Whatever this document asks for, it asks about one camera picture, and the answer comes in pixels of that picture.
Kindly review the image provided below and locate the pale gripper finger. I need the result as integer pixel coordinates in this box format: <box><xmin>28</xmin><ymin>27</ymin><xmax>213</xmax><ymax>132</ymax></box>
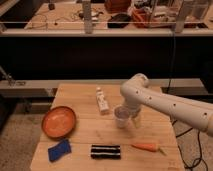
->
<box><xmin>132</xmin><ymin>115</ymin><xmax>141</xmax><ymax>128</ymax></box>

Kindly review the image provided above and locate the translucent white cup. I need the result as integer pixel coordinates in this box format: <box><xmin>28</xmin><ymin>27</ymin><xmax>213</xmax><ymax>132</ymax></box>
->
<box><xmin>114</xmin><ymin>106</ymin><xmax>130</xmax><ymax>128</ymax></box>

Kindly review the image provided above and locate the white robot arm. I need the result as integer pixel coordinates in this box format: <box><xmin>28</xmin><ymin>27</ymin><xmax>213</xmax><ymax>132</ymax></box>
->
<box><xmin>120</xmin><ymin>73</ymin><xmax>213</xmax><ymax>137</ymax></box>

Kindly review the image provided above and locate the orange toy carrot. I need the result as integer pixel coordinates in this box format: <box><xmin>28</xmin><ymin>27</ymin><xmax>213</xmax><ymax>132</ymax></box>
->
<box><xmin>132</xmin><ymin>143</ymin><xmax>165</xmax><ymax>155</ymax></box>

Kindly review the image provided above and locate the white small bottle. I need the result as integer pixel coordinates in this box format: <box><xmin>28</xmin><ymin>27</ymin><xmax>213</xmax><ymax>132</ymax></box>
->
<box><xmin>96</xmin><ymin>87</ymin><xmax>109</xmax><ymax>115</ymax></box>

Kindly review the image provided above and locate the black white striped block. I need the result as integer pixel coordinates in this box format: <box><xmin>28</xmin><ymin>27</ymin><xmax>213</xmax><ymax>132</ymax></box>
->
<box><xmin>90</xmin><ymin>145</ymin><xmax>121</xmax><ymax>159</ymax></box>

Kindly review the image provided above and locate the orange round plate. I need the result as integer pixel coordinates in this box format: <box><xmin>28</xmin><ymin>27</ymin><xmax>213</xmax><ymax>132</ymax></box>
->
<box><xmin>41</xmin><ymin>106</ymin><xmax>76</xmax><ymax>138</ymax></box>

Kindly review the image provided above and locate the blue sponge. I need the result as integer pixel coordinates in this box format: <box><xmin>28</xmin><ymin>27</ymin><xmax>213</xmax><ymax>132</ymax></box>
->
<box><xmin>48</xmin><ymin>139</ymin><xmax>71</xmax><ymax>162</ymax></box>

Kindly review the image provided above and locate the black bowl on shelf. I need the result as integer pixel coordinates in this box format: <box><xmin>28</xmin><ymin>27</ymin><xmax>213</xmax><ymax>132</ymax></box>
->
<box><xmin>107</xmin><ymin>13</ymin><xmax>131</xmax><ymax>28</ymax></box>

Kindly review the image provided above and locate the black floor cable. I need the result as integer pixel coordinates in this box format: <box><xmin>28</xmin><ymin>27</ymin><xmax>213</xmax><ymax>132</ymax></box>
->
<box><xmin>172</xmin><ymin>119</ymin><xmax>213</xmax><ymax>171</ymax></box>

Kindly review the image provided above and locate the white vertical post right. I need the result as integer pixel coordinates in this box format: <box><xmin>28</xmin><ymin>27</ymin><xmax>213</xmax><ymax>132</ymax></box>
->
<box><xmin>174</xmin><ymin>0</ymin><xmax>191</xmax><ymax>33</ymax></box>

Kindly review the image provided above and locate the white vertical post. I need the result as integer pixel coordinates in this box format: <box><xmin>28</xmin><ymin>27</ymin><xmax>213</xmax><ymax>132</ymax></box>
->
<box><xmin>174</xmin><ymin>0</ymin><xmax>191</xmax><ymax>33</ymax></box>
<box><xmin>82</xmin><ymin>0</ymin><xmax>93</xmax><ymax>34</ymax></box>

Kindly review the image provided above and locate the white vertical post left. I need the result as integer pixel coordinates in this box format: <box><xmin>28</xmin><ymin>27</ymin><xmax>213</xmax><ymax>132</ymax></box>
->
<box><xmin>82</xmin><ymin>0</ymin><xmax>93</xmax><ymax>34</ymax></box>

